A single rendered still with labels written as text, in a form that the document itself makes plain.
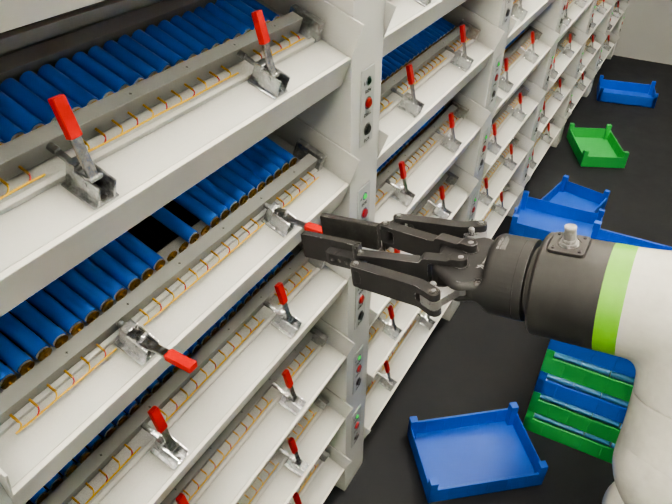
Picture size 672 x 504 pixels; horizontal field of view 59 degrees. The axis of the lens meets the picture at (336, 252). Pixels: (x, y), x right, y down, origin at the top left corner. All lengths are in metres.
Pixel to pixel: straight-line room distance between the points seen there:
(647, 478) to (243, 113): 0.51
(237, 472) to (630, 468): 0.66
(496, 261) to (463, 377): 1.34
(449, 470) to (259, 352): 0.85
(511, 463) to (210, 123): 1.29
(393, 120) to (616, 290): 0.69
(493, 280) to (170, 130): 0.35
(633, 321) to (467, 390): 1.35
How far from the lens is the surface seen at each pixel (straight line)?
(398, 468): 1.64
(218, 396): 0.88
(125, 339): 0.67
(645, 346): 0.51
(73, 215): 0.54
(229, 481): 1.03
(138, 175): 0.58
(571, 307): 0.50
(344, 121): 0.89
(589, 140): 3.27
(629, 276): 0.50
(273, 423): 1.08
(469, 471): 1.66
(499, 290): 0.52
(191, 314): 0.71
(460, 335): 1.97
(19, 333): 0.68
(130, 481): 0.82
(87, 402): 0.66
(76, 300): 0.69
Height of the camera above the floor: 1.39
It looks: 38 degrees down
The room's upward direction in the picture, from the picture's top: straight up
